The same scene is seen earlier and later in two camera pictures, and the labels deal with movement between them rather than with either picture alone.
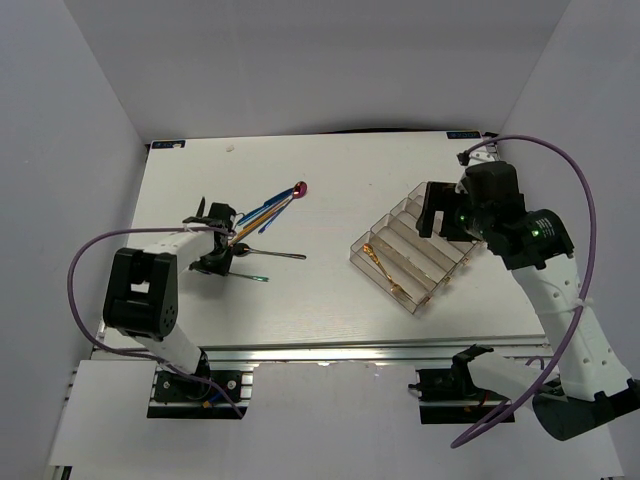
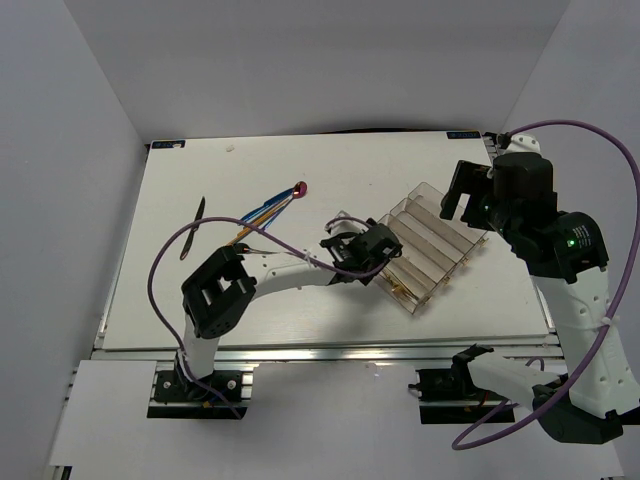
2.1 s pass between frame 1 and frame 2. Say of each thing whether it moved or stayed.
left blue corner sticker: stayed
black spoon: stayed
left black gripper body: moved
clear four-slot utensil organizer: stayed
